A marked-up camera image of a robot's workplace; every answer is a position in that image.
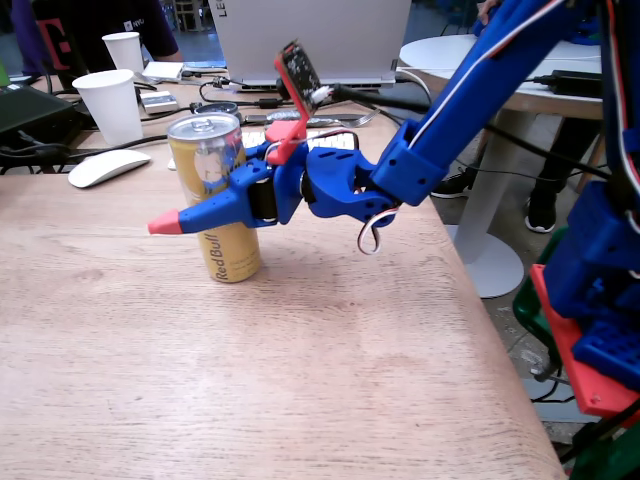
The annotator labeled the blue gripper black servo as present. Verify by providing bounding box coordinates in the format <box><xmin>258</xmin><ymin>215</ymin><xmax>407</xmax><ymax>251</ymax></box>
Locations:
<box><xmin>146</xmin><ymin>143</ymin><xmax>310</xmax><ymax>237</ymax></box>

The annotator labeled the yellow Red Bull can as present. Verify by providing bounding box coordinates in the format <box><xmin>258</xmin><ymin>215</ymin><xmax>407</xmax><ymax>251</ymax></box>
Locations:
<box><xmin>166</xmin><ymin>112</ymin><xmax>262</xmax><ymax>284</ymax></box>

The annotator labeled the white keyboard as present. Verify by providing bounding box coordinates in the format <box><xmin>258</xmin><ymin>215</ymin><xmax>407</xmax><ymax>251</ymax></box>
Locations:
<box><xmin>166</xmin><ymin>129</ymin><xmax>359</xmax><ymax>171</ymax></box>

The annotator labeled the round black tin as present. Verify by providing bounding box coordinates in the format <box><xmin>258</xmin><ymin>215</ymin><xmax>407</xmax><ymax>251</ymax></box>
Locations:
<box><xmin>192</xmin><ymin>101</ymin><xmax>245</xmax><ymax>124</ymax></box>

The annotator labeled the foil wrapped item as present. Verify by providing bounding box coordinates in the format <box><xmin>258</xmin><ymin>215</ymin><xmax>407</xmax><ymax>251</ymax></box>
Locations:
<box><xmin>264</xmin><ymin>110</ymin><xmax>347</xmax><ymax>132</ymax></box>

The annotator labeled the small silver box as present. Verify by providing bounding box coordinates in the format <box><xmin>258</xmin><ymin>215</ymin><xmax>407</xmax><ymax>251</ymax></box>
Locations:
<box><xmin>138</xmin><ymin>91</ymin><xmax>180</xmax><ymax>116</ymax></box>

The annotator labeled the white computer mouse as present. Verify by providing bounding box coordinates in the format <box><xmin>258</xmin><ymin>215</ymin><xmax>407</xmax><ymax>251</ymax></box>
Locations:
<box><xmin>67</xmin><ymin>149</ymin><xmax>152</xmax><ymax>190</ymax></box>

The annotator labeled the white flat box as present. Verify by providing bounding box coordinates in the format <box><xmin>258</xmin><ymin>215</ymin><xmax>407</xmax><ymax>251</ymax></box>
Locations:
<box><xmin>142</xmin><ymin>61</ymin><xmax>185</xmax><ymax>84</ymax></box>

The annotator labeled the large white paper cup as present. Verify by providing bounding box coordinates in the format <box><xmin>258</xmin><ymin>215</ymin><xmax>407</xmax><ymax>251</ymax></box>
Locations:
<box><xmin>71</xmin><ymin>69</ymin><xmax>145</xmax><ymax>147</ymax></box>

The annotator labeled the small white paper cup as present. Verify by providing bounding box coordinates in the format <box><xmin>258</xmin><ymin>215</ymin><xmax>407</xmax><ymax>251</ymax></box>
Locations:
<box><xmin>101</xmin><ymin>31</ymin><xmax>146</xmax><ymax>75</ymax></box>

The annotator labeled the person in dark purple shirt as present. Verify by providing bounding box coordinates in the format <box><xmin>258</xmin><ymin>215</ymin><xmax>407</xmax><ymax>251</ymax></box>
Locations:
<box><xmin>9</xmin><ymin>0</ymin><xmax>184</xmax><ymax>76</ymax></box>

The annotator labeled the silver laptop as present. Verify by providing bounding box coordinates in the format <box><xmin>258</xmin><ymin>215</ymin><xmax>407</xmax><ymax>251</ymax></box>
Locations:
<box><xmin>207</xmin><ymin>0</ymin><xmax>414</xmax><ymax>94</ymax></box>

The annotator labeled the black flat box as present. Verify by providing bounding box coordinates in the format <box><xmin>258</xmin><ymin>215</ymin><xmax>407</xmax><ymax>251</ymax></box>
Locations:
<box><xmin>0</xmin><ymin>84</ymin><xmax>91</xmax><ymax>149</ymax></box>

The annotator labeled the black bag magenta letter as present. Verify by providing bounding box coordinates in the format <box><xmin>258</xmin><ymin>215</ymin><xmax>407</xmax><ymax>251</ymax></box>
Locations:
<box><xmin>32</xmin><ymin>0</ymin><xmax>89</xmax><ymax>94</ymax></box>

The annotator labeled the green clamp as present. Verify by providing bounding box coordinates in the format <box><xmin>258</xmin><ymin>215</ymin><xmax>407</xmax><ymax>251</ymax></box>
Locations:
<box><xmin>512</xmin><ymin>227</ymin><xmax>569</xmax><ymax>374</ymax></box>
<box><xmin>569</xmin><ymin>424</ymin><xmax>640</xmax><ymax>480</ymax></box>

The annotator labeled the black power brick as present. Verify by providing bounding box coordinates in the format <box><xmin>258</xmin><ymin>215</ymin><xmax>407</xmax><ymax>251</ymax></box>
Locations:
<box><xmin>532</xmin><ymin>69</ymin><xmax>604</xmax><ymax>99</ymax></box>

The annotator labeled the black cable with ferrite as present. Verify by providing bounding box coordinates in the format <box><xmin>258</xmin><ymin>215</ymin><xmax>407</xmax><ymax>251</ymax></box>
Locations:
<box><xmin>198</xmin><ymin>78</ymin><xmax>297</xmax><ymax>112</ymax></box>

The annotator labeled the white red servo wire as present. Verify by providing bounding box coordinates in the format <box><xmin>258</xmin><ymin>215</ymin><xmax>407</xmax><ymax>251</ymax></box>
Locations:
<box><xmin>357</xmin><ymin>0</ymin><xmax>566</xmax><ymax>256</ymax></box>

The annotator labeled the thick black camera cable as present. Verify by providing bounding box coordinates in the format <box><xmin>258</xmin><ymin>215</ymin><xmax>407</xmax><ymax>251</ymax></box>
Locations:
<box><xmin>332</xmin><ymin>82</ymin><xmax>611</xmax><ymax>181</ymax></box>

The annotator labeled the white cable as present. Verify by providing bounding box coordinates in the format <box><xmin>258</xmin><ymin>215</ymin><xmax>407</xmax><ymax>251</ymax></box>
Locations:
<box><xmin>397</xmin><ymin>67</ymin><xmax>434</xmax><ymax>109</ymax></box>

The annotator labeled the white round pedestal table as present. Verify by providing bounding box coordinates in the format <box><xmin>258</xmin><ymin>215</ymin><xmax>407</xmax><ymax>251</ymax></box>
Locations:
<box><xmin>398</xmin><ymin>33</ymin><xmax>604</xmax><ymax>300</ymax></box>

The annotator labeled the black floor cable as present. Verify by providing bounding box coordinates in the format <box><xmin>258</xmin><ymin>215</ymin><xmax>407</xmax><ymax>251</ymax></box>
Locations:
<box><xmin>528</xmin><ymin>372</ymin><xmax>576</xmax><ymax>405</ymax></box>

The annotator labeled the red robot base plate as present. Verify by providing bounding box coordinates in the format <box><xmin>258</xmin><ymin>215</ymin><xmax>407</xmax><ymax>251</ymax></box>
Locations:
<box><xmin>528</xmin><ymin>263</ymin><xmax>640</xmax><ymax>420</ymax></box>

